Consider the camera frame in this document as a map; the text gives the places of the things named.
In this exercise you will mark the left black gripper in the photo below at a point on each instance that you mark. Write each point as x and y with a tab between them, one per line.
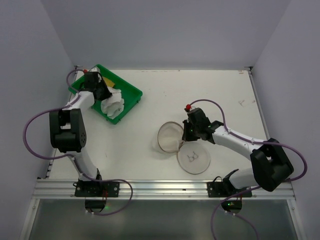
104	92

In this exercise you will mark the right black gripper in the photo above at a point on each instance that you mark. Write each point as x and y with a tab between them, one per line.
187	134

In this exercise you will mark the yellow bra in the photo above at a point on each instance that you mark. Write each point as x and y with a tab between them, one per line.
109	82

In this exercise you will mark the white bra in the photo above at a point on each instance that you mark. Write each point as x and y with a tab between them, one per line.
114	105

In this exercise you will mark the white round mesh laundry bag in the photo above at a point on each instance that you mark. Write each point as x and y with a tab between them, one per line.
192	157

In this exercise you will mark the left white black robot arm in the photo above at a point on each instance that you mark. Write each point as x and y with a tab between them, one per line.
67	127

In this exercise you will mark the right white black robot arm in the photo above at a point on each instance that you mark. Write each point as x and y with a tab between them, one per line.
270	165

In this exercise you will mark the green plastic tray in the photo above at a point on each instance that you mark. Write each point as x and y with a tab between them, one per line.
129	93

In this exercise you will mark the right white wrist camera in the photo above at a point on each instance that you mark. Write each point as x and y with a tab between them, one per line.
189	108

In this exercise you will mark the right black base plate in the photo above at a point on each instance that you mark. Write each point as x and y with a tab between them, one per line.
222	188

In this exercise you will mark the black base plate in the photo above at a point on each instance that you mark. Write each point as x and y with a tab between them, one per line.
222	188
109	189

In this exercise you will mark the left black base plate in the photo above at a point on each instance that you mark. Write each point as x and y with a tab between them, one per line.
109	189

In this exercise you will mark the front aluminium mounting rail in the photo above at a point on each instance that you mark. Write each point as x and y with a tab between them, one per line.
155	190

